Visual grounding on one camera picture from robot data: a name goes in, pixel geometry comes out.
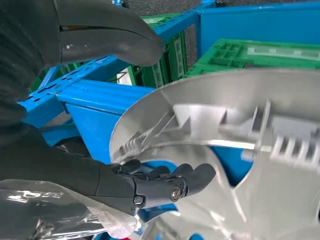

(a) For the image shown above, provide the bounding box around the blue metal shelf rack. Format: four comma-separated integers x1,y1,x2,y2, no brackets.
18,0,320,240

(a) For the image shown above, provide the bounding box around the clear plastic film wrap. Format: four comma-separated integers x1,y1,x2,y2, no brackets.
0,178,139,240

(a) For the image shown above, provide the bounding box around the green plastic crate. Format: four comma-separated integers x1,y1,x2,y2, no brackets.
127,12,189,89
183,38,320,79

